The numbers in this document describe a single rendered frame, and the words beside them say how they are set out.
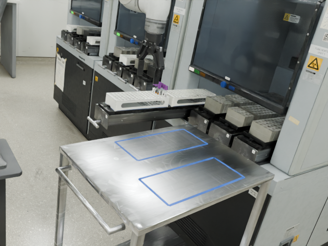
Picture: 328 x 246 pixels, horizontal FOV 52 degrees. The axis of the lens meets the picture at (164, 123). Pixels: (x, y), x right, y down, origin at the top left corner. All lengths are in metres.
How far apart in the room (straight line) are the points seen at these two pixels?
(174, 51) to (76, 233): 1.16
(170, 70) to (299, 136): 0.87
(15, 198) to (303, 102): 1.72
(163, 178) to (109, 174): 0.17
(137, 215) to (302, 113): 0.80
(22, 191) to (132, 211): 1.52
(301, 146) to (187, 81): 0.73
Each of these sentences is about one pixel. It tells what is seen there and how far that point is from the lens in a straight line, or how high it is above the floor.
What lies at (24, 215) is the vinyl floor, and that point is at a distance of 2.16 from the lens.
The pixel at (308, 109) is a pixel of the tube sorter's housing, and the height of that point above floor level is 1.02.
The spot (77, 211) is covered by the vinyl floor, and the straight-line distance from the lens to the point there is 2.18.
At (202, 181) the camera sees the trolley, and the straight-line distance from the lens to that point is 1.07.
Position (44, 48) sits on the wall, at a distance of 5.10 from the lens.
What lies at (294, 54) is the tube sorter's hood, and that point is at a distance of 1.41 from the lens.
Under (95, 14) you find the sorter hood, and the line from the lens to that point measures 2.79.
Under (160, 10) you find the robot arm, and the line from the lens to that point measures 1.46.
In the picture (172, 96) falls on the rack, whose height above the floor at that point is 0.86.
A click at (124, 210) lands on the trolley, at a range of 0.89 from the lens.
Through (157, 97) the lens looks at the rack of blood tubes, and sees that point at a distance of 1.60.
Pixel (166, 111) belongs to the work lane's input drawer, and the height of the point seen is 0.80.
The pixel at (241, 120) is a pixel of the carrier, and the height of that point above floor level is 0.86.
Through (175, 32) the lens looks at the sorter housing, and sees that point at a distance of 1.93.
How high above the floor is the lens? 1.37
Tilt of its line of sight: 23 degrees down
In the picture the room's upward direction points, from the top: 11 degrees clockwise
